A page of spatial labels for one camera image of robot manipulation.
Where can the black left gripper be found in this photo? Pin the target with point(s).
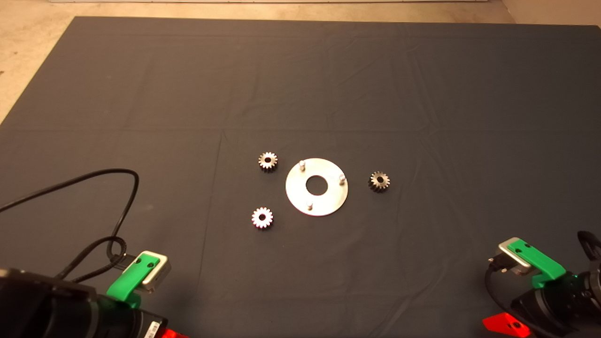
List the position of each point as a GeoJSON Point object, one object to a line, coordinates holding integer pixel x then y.
{"type": "Point", "coordinates": [127, 324]}

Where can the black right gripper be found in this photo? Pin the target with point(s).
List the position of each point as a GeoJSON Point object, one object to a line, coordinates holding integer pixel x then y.
{"type": "Point", "coordinates": [554, 310]}

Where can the small steel planetary gear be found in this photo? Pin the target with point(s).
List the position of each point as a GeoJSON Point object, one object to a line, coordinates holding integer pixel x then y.
{"type": "Point", "coordinates": [273, 165]}
{"type": "Point", "coordinates": [385, 184]}
{"type": "Point", "coordinates": [257, 221]}

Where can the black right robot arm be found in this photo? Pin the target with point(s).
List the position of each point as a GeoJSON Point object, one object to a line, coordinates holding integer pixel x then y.
{"type": "Point", "coordinates": [597, 300]}

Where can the round metal carrier plate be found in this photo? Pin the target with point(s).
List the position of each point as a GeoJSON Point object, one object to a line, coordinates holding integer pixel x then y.
{"type": "Point", "coordinates": [300, 197]}

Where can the dark grey table cloth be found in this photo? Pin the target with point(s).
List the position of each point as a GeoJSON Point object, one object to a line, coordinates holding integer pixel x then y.
{"type": "Point", "coordinates": [328, 94]}

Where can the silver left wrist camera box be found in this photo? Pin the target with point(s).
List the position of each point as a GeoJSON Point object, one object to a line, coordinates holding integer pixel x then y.
{"type": "Point", "coordinates": [159, 274]}

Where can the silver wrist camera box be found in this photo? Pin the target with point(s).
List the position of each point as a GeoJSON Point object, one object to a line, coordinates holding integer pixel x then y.
{"type": "Point", "coordinates": [509, 256]}
{"type": "Point", "coordinates": [159, 274]}

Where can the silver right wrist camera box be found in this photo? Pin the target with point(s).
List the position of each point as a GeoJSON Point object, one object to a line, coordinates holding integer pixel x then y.
{"type": "Point", "coordinates": [509, 256]}

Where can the green left camera mount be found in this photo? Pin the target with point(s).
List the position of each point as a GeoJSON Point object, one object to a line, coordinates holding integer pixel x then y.
{"type": "Point", "coordinates": [134, 277]}

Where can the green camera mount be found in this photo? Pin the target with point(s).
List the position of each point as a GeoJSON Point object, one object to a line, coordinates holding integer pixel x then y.
{"type": "Point", "coordinates": [540, 260]}
{"type": "Point", "coordinates": [134, 277]}

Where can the green right camera mount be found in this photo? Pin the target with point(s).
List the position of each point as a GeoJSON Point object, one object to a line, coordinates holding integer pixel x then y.
{"type": "Point", "coordinates": [540, 260]}

